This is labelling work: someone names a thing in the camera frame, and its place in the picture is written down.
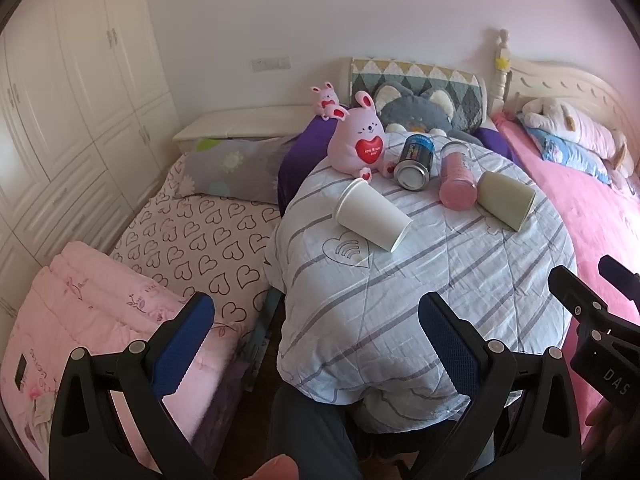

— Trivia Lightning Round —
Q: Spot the cream wardrobe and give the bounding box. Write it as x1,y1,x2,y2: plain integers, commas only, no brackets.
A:
1,0,180,335

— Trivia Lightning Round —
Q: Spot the black trousers leg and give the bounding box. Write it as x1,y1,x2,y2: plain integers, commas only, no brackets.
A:
267,384,456,479

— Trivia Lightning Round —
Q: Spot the striped light blue quilt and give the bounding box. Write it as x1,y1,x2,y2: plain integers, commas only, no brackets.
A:
265,162,576,432

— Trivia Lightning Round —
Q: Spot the wall socket plate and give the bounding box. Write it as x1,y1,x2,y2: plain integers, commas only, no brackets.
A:
250,56,291,73

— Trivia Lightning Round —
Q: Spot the pink fleece blanket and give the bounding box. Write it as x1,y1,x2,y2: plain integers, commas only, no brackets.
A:
491,112,640,441

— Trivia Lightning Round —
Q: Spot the heart pattern bed sheet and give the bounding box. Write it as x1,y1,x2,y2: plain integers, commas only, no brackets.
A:
111,158,280,336

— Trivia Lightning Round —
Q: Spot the folded pink quilt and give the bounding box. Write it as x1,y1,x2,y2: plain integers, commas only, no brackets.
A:
1,242,242,476

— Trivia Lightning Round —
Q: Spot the person's left hand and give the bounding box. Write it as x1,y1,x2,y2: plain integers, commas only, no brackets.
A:
247,454,299,480

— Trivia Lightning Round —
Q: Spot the patchwork quilted pillow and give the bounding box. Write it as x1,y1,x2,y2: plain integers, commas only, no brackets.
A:
341,58,487,132

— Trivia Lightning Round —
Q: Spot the small pink bunny toy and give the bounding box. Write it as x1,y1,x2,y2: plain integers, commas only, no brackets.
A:
310,81,340,122

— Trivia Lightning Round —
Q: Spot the white bedside cabinet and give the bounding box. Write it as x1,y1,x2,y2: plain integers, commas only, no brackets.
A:
172,105,314,153

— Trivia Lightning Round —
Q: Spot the large pink bunny toy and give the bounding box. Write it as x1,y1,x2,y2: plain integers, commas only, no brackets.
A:
324,91,396,181

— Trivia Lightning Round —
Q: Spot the cream wooden headboard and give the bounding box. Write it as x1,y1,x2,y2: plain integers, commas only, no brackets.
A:
487,28,637,136

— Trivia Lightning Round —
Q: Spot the purple cushion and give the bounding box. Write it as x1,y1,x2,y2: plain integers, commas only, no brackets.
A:
278,117,338,214

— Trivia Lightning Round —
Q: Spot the blue cartoon pillow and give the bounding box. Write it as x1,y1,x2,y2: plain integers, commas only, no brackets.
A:
518,113,612,185

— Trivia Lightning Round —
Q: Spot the green plastic cup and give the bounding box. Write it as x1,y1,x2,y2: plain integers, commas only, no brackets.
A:
477,171,536,232

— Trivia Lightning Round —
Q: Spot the white dog plush toy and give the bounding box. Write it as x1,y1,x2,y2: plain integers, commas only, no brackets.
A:
522,98,634,178

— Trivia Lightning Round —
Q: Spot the dark blue metal can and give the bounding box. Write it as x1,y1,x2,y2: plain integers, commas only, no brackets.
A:
394,133,435,191

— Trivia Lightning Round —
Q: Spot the white paper cup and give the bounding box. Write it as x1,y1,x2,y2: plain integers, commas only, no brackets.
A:
333,178,412,252

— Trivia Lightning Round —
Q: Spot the clear jar pink label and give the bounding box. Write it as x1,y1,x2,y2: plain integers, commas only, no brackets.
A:
439,141,477,211

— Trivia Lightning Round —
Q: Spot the person's right hand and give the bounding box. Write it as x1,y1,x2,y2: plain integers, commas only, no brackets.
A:
582,398,639,469

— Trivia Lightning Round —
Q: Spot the grey mouse plush cushion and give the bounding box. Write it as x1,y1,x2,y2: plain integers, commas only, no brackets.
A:
374,82,485,145

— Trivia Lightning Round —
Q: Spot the grey flower pillow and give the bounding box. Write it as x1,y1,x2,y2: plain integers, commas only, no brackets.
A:
176,136,297,205

